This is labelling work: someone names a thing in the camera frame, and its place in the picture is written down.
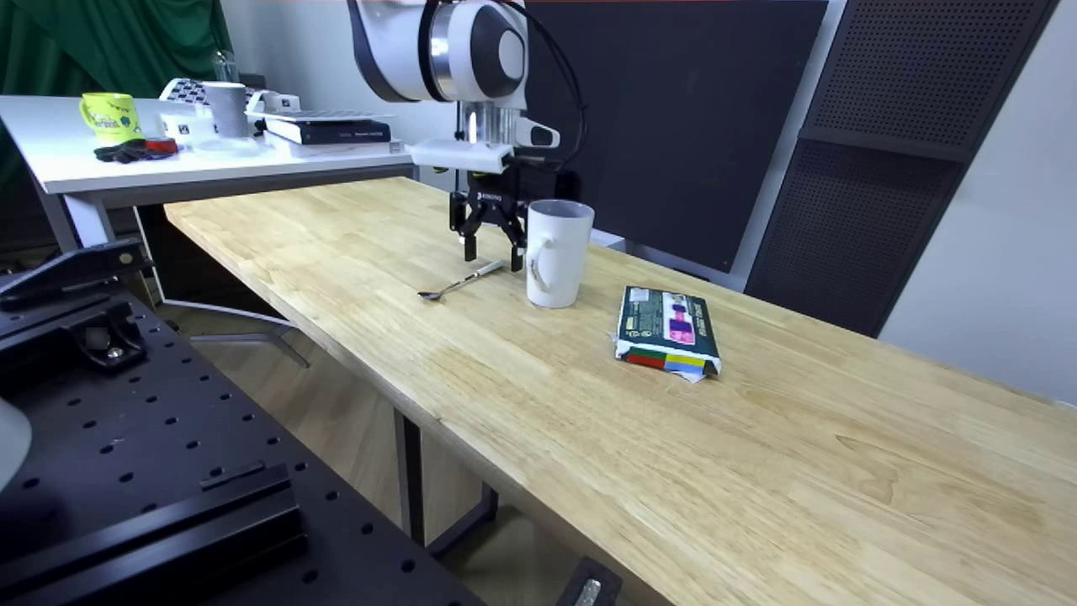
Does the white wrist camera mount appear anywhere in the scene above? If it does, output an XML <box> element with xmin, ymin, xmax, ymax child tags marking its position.
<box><xmin>408</xmin><ymin>114</ymin><xmax>563</xmax><ymax>180</ymax></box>

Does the small white box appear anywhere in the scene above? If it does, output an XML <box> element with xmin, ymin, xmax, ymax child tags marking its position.
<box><xmin>244</xmin><ymin>87</ymin><xmax>302</xmax><ymax>123</ymax></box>

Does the silver metal spoon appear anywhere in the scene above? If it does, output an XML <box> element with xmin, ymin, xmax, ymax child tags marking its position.
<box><xmin>417</xmin><ymin>257</ymin><xmax>508</xmax><ymax>306</ymax></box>

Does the white checkered patterned object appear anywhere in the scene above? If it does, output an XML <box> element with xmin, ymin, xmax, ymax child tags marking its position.
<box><xmin>155</xmin><ymin>76</ymin><xmax>215</xmax><ymax>145</ymax></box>

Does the yellow green mug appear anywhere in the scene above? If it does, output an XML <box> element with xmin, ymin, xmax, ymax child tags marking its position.
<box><xmin>76</xmin><ymin>92</ymin><xmax>146</xmax><ymax>149</ymax></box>

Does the white ceramic mug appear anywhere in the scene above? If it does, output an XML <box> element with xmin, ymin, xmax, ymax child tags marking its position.
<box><xmin>520</xmin><ymin>196</ymin><xmax>597</xmax><ymax>312</ymax></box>

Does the colourful printed cardboard box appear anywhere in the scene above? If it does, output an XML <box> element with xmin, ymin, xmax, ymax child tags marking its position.
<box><xmin>614</xmin><ymin>284</ymin><xmax>723</xmax><ymax>388</ymax></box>

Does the green curtain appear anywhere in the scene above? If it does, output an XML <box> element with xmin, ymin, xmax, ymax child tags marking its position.
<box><xmin>0</xmin><ymin>0</ymin><xmax>234</xmax><ymax>100</ymax></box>

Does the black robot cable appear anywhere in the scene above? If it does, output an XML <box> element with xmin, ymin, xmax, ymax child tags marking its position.
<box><xmin>497</xmin><ymin>0</ymin><xmax>590</xmax><ymax>181</ymax></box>

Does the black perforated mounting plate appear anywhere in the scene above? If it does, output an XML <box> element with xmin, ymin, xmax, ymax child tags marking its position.
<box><xmin>0</xmin><ymin>292</ymin><xmax>486</xmax><ymax>606</ymax></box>

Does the dark perforated cabinet panel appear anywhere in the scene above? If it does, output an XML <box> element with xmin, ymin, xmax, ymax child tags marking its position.
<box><xmin>745</xmin><ymin>0</ymin><xmax>1063</xmax><ymax>342</ymax></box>

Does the white cup with grey print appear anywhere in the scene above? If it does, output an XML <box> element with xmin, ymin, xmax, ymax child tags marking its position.
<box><xmin>197</xmin><ymin>78</ymin><xmax>258</xmax><ymax>141</ymax></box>

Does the white desk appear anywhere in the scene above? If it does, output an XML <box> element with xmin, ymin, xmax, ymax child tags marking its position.
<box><xmin>0</xmin><ymin>92</ymin><xmax>434</xmax><ymax>330</ymax></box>

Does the black and red hand tool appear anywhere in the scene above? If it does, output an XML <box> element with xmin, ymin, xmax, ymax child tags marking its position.
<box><xmin>90</xmin><ymin>134</ymin><xmax>180</xmax><ymax>165</ymax></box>

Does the black metal table leg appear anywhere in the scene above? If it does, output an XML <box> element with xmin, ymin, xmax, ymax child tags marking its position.
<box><xmin>392</xmin><ymin>407</ymin><xmax>502</xmax><ymax>564</ymax></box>

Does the black partition panel silver frame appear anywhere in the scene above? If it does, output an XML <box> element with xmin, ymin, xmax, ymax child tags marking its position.
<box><xmin>492</xmin><ymin>0</ymin><xmax>851</xmax><ymax>292</ymax></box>

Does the black clamp bracket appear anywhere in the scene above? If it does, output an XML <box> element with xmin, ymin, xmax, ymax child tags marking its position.
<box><xmin>0</xmin><ymin>237</ymin><xmax>155</xmax><ymax>312</ymax></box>

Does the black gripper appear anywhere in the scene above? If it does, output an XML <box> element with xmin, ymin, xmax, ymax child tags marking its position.
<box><xmin>449</xmin><ymin>165</ymin><xmax>533</xmax><ymax>276</ymax></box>

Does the black flat book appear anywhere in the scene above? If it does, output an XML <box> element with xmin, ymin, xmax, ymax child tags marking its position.
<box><xmin>262</xmin><ymin>114</ymin><xmax>392</xmax><ymax>149</ymax></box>

